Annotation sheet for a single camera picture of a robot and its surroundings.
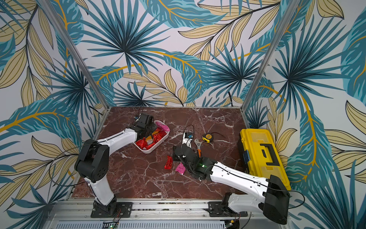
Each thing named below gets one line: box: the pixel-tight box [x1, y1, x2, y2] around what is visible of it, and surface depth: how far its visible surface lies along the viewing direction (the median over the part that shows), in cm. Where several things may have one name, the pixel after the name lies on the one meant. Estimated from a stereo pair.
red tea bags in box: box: [135, 128, 167, 150], surface depth 97 cm
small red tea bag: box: [163, 155, 173, 170], surface depth 89 cm
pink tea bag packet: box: [175, 161, 186, 176], surface depth 87 cm
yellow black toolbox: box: [237, 128, 292, 191], surface depth 79 cm
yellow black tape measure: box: [202, 133, 213, 144], surface depth 100 cm
